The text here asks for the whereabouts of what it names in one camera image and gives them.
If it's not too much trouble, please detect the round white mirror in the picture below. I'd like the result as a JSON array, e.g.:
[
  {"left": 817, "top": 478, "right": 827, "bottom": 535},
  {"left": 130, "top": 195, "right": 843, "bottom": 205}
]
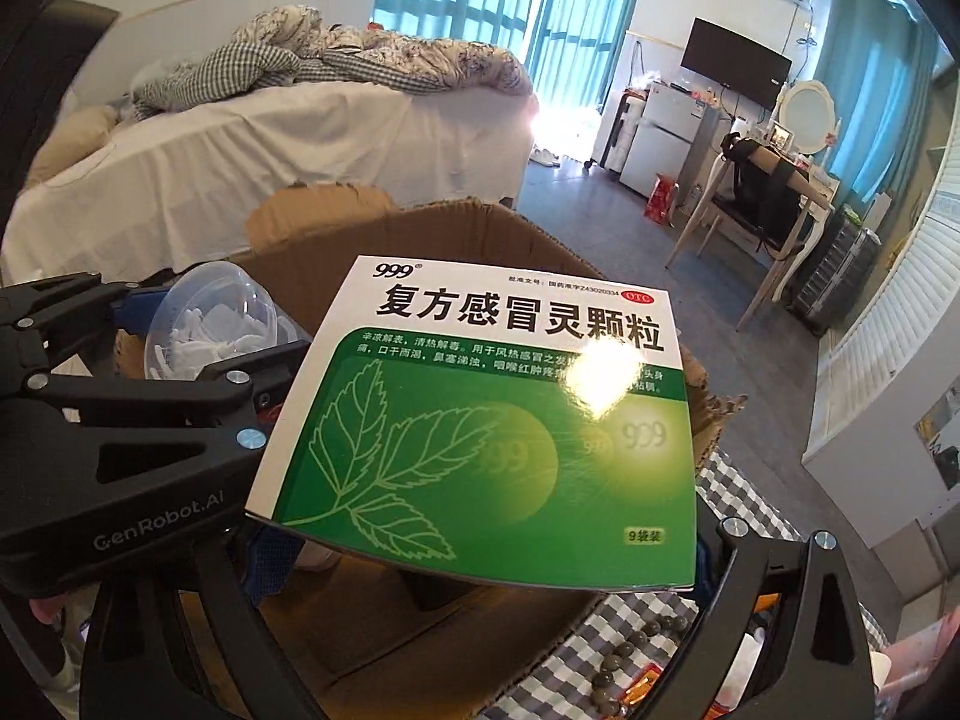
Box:
[{"left": 776, "top": 79, "right": 837, "bottom": 155}]

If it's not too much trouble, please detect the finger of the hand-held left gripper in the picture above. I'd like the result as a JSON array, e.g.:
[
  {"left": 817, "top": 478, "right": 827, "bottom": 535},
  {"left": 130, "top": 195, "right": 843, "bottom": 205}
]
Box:
[
  {"left": 0, "top": 341, "right": 312, "bottom": 527},
  {"left": 0, "top": 270, "right": 141, "bottom": 392}
]

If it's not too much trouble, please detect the black television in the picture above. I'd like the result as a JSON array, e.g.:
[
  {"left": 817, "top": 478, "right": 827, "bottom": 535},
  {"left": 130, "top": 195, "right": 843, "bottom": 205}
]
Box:
[{"left": 681, "top": 17, "right": 794, "bottom": 107}]

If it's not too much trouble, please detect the person's left hand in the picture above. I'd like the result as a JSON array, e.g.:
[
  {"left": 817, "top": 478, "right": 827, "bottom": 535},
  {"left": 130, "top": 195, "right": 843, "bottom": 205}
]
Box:
[{"left": 30, "top": 592, "right": 76, "bottom": 635}]

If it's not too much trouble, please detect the teal wall curtain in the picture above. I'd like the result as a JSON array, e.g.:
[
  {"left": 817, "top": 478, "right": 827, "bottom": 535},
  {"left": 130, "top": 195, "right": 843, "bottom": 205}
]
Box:
[{"left": 814, "top": 0, "right": 942, "bottom": 203}]

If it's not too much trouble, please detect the red paper bag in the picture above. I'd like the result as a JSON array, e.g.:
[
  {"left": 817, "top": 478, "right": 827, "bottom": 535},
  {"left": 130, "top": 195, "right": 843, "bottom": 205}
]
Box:
[{"left": 645, "top": 174, "right": 680, "bottom": 224}]

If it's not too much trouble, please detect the bed with white sheet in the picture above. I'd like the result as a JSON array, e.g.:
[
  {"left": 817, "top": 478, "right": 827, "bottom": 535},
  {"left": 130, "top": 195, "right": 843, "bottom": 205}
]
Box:
[{"left": 0, "top": 86, "right": 537, "bottom": 286}]

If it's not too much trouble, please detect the black ribbed suitcase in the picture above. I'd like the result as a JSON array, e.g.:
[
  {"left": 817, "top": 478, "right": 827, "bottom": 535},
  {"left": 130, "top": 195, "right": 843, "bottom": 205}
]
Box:
[{"left": 791, "top": 206, "right": 882, "bottom": 338}]

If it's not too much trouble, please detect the teal window curtain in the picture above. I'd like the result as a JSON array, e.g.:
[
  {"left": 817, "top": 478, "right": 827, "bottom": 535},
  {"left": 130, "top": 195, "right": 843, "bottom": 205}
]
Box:
[{"left": 371, "top": 0, "right": 653, "bottom": 155}]

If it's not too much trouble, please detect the beige pillow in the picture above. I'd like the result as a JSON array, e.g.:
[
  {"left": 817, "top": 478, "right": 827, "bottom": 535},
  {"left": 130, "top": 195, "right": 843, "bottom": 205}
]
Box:
[{"left": 26, "top": 105, "right": 121, "bottom": 185}]

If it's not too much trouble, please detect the white dressing table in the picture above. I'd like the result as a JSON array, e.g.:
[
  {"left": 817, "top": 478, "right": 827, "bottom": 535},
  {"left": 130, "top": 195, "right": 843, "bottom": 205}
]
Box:
[{"left": 739, "top": 157, "right": 845, "bottom": 331}]

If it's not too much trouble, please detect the white louvred cabinet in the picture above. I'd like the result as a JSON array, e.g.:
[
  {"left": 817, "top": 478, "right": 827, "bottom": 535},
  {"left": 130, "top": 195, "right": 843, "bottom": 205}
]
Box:
[{"left": 802, "top": 142, "right": 960, "bottom": 526}]

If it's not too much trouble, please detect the white fridge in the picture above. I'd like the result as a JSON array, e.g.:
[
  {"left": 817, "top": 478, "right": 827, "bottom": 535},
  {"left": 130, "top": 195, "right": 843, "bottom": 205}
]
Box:
[{"left": 619, "top": 82, "right": 725, "bottom": 200}]

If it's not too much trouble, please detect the patterned duvet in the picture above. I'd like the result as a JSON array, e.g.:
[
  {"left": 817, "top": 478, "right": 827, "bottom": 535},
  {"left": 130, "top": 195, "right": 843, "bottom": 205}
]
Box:
[{"left": 131, "top": 4, "right": 537, "bottom": 117}]

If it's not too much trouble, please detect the dark bead bracelet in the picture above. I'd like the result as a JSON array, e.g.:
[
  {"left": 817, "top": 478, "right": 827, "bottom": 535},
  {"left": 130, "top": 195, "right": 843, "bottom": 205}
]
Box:
[{"left": 591, "top": 613, "right": 702, "bottom": 720}]

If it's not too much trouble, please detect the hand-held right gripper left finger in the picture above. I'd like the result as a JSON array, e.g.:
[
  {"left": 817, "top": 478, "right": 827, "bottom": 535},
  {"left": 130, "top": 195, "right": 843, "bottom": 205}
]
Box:
[{"left": 79, "top": 525, "right": 331, "bottom": 720}]

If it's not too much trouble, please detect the checkered tablecloth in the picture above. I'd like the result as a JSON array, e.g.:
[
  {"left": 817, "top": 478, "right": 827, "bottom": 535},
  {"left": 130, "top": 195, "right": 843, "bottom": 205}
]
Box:
[{"left": 480, "top": 446, "right": 893, "bottom": 720}]

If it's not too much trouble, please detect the brown cardboard box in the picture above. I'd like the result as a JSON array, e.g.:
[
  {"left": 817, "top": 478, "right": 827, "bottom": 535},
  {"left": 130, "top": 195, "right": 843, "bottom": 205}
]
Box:
[{"left": 112, "top": 184, "right": 751, "bottom": 720}]

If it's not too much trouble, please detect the wooden chair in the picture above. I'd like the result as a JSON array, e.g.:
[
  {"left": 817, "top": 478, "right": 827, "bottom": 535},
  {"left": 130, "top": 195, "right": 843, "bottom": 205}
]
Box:
[{"left": 664, "top": 131, "right": 815, "bottom": 271}]

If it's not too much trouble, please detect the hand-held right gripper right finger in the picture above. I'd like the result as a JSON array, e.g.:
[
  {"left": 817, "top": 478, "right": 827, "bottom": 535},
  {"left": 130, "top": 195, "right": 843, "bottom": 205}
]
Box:
[{"left": 660, "top": 514, "right": 878, "bottom": 720}]

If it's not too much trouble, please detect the green medicine box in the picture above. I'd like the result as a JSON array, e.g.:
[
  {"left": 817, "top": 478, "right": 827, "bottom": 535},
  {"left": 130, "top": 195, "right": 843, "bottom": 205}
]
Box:
[{"left": 244, "top": 253, "right": 698, "bottom": 592}]

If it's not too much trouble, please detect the white water dispenser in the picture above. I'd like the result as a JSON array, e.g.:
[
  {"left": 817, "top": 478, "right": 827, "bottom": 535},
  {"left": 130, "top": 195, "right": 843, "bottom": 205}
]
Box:
[{"left": 609, "top": 99, "right": 638, "bottom": 170}]

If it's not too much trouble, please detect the black backpack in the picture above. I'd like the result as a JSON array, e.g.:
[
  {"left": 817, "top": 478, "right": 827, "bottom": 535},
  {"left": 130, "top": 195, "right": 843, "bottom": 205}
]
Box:
[{"left": 731, "top": 136, "right": 807, "bottom": 241}]

